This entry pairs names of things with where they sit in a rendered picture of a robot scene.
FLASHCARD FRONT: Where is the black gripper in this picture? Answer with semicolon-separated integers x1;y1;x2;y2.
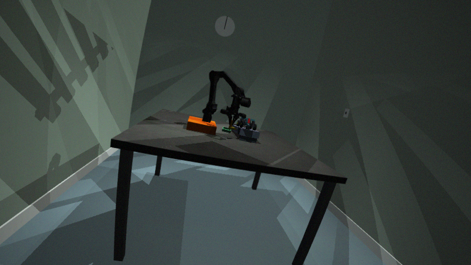
220;103;246;125

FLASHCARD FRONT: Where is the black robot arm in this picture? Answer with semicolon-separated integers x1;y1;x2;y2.
202;70;251;123

